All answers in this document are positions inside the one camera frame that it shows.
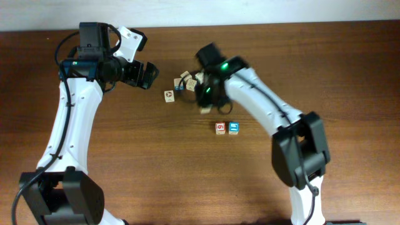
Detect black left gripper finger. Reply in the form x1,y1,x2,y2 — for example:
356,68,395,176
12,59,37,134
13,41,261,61
139,73,156,89
144,62,159,77

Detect wooden block yellow letter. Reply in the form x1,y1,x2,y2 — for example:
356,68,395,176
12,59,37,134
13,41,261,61
200,106,213,114

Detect wooden block red 6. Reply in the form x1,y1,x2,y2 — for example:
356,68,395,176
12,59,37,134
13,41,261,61
215,122,226,135

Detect wooden block blue L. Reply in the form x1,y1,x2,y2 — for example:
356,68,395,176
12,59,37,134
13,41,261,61
228,122,240,134

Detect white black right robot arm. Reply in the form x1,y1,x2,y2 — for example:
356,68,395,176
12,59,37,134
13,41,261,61
195,43,331,224

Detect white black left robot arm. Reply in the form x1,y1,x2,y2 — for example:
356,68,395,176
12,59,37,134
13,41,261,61
16,22,159,224

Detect wooden block teal pattern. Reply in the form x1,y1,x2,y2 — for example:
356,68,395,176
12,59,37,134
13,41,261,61
195,72,204,84

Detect wooden block blue edge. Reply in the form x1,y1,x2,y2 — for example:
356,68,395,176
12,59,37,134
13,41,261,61
186,79,198,92

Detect wooden block top pattern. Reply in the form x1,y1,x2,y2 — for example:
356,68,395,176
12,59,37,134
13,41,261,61
181,71,193,82

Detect wooden block blue side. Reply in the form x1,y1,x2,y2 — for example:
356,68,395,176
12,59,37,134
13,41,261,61
173,78,184,91

